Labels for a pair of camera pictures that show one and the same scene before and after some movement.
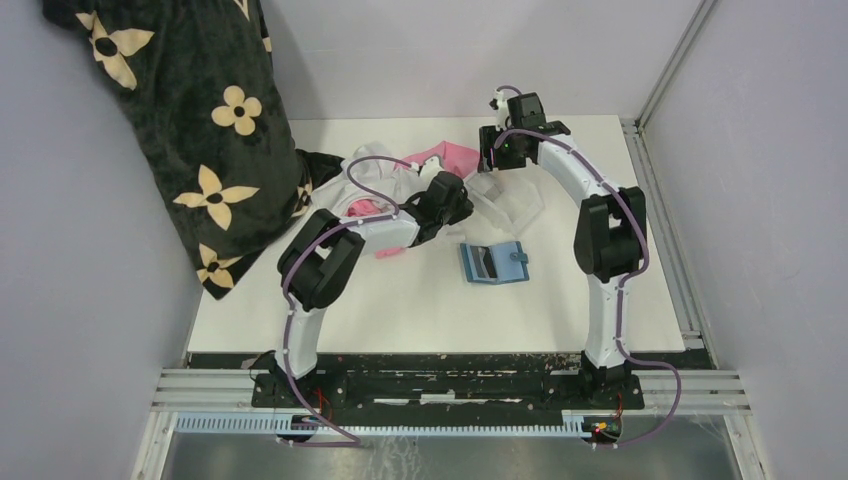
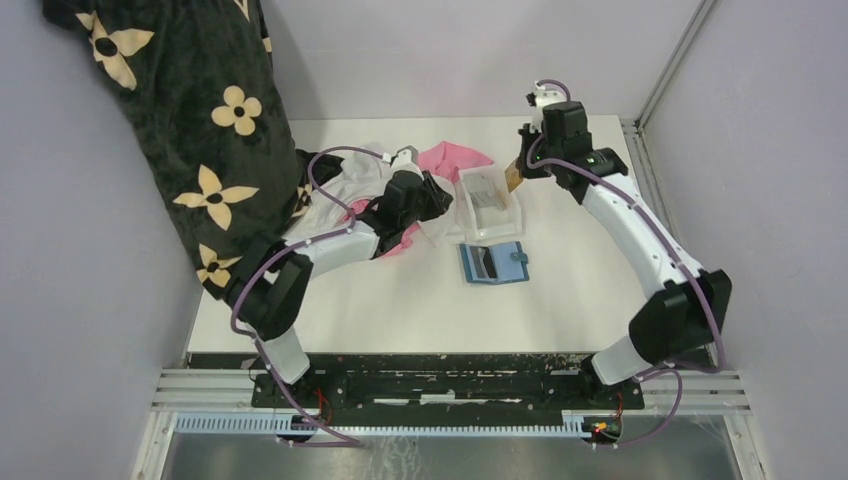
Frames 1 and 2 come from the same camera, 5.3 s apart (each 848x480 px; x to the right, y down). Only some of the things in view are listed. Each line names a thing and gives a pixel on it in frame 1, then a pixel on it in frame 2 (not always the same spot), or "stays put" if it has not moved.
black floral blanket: x=198 y=81 stays put
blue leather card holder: x=496 y=263 stays put
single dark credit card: x=489 y=264 stays put
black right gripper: x=487 y=134 -> x=528 y=139
